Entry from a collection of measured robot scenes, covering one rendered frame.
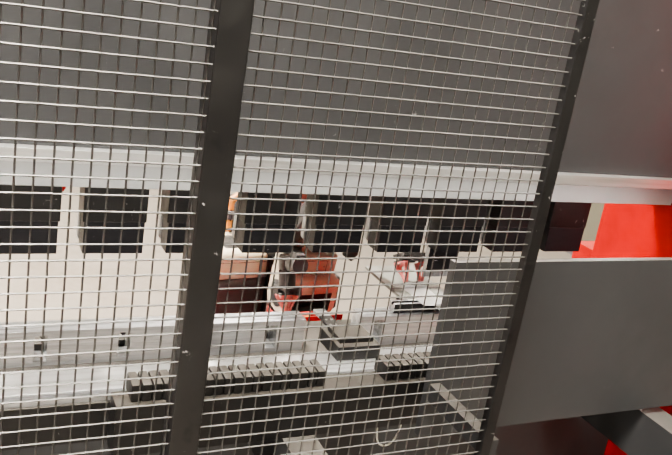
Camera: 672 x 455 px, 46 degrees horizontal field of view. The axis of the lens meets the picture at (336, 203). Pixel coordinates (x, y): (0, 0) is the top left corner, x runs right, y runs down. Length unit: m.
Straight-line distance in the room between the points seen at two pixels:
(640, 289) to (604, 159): 0.41
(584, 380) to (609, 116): 0.72
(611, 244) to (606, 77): 0.95
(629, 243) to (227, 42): 2.12
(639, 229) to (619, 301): 0.88
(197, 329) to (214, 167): 0.27
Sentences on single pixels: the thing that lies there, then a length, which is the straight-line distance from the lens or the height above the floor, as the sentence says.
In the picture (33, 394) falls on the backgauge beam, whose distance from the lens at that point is 1.79.
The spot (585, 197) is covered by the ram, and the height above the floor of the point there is 1.36.
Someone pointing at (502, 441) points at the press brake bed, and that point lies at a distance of 2.85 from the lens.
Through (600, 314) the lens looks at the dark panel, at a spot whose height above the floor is 1.20.
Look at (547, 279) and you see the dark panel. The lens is 1.95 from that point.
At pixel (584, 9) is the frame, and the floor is 1.91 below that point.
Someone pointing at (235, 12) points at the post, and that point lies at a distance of 1.16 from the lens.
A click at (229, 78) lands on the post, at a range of 1.17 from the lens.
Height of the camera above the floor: 1.90
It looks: 16 degrees down
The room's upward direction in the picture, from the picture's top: 9 degrees clockwise
